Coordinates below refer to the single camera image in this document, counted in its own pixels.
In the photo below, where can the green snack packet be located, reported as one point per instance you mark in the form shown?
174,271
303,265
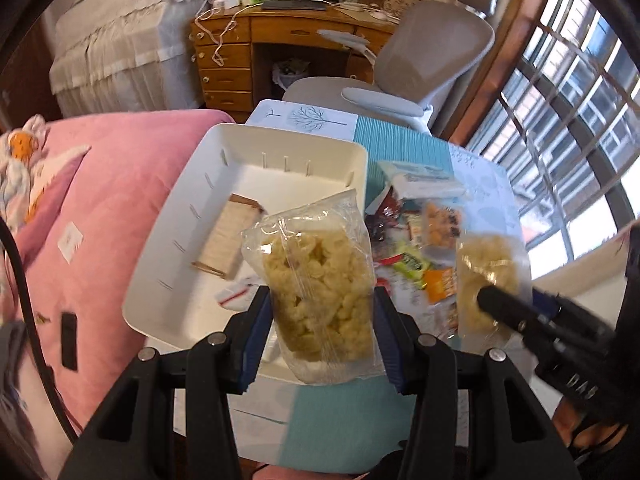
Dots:
412,262

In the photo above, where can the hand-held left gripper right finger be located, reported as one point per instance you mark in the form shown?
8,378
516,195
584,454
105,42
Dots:
389,345

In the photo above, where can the dark red snack packet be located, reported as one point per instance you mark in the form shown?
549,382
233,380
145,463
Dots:
382,217

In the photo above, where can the person's right forearm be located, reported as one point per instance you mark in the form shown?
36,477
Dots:
575,432

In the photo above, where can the white plastic basket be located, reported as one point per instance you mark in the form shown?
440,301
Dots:
280,180

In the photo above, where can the beige wafer packet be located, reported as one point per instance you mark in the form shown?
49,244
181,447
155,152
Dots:
227,240

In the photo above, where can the grey office chair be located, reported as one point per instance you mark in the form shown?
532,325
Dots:
425,55

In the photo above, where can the window grille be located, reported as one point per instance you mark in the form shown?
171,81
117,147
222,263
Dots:
575,110

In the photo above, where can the black keyboard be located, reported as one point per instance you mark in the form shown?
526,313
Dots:
292,5

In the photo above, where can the bed with white lace cover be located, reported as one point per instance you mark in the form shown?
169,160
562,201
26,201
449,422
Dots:
125,35

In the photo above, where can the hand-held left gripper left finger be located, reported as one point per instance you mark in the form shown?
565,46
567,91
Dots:
252,332

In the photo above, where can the waste bin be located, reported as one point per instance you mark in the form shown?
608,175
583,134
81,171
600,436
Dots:
290,77

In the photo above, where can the printed cartoon cloth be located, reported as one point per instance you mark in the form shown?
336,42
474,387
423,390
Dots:
20,170

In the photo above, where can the clear packet with orange pieces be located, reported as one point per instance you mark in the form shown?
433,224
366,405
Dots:
440,222

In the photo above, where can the clear puffed snack packet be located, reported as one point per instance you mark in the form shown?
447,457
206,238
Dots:
320,285
487,265

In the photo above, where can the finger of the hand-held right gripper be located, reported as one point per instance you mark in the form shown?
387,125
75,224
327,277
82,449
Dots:
502,307
550,305

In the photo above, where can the wooden desk with drawers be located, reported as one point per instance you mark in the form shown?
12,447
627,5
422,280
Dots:
227,60

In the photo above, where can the flat black rectangular device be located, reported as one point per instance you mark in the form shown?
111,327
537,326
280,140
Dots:
69,342

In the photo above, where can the orange snack packet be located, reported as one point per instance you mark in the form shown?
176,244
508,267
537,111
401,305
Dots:
441,285

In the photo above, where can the large clear white-filled packet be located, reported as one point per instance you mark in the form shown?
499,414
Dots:
422,177

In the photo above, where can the leaf print tablecloth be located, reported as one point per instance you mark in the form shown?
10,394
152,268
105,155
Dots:
400,140

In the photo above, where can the white cloth label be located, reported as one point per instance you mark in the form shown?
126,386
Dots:
70,242

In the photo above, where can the small white red packet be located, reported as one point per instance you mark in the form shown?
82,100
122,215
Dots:
235,295

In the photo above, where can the pink blanket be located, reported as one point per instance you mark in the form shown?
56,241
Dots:
115,195

